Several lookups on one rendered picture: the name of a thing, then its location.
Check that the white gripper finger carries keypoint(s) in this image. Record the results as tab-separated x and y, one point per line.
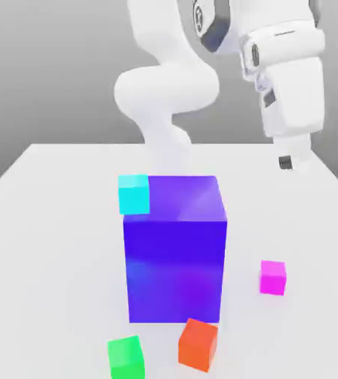
302	148
284	148

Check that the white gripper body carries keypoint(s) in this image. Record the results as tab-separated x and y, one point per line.
298	97

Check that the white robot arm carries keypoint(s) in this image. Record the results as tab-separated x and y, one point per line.
165	88

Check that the small magenta cube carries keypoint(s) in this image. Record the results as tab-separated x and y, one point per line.
272	279

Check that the small cyan cube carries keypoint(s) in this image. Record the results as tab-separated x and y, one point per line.
133	195

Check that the small orange cube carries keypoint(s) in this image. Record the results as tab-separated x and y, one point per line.
196	346

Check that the small green cube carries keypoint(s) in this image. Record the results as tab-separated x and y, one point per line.
125	358

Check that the large purple box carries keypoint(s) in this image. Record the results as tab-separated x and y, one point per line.
174	260

